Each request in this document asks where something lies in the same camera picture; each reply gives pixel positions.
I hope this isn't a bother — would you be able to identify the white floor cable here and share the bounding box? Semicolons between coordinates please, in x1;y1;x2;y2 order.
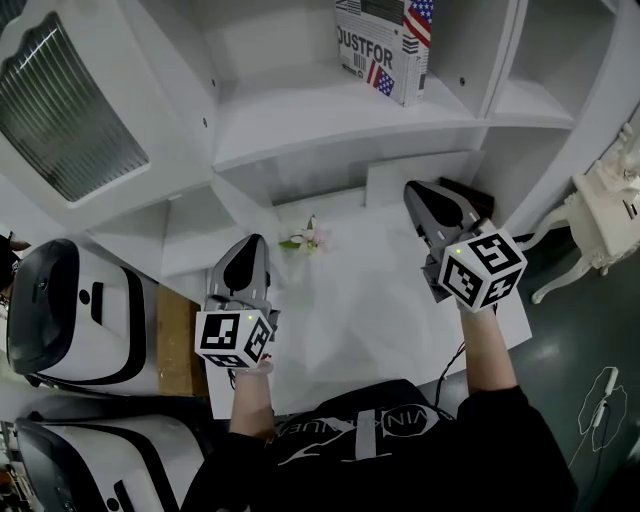
568;366;630;472

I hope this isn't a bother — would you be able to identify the pink white flower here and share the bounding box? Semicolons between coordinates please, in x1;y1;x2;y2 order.
278;214;334;257

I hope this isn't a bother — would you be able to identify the white shelf compartment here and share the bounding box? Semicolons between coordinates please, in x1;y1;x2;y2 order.
202;0;489;167

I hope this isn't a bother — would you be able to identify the ribbed glass cabinet door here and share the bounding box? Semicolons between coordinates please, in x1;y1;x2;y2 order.
0;9;151;206

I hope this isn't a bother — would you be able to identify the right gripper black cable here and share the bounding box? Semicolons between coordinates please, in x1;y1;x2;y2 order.
434;341;468;412

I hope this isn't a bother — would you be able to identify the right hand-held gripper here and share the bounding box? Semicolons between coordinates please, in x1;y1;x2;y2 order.
403;180;529;315

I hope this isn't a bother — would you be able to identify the white black delivery robot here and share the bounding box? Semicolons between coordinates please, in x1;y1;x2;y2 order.
5;238;162;397
14;409;212;512

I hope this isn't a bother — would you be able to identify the newsprint flag pattern book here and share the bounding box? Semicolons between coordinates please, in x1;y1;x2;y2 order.
333;0;436;108

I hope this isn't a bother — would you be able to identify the white desk hutch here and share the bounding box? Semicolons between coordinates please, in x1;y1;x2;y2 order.
0;0;640;279

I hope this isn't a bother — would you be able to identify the brown cardboard box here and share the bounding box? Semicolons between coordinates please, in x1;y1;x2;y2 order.
156;286;209;399

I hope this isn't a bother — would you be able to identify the person's right forearm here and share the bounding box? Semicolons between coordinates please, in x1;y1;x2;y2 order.
456;304;519;402

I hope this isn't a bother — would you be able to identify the person's left forearm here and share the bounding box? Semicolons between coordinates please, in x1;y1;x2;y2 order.
228;362;277;442

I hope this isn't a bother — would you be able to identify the person's black printed shirt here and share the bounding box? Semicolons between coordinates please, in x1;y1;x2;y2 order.
178;378;580;512

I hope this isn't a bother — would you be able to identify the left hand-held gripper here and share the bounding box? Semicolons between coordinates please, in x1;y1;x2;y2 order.
193;234;282;371

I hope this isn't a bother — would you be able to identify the brown wooden organizer box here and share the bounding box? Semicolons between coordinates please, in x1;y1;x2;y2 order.
437;176;497;222

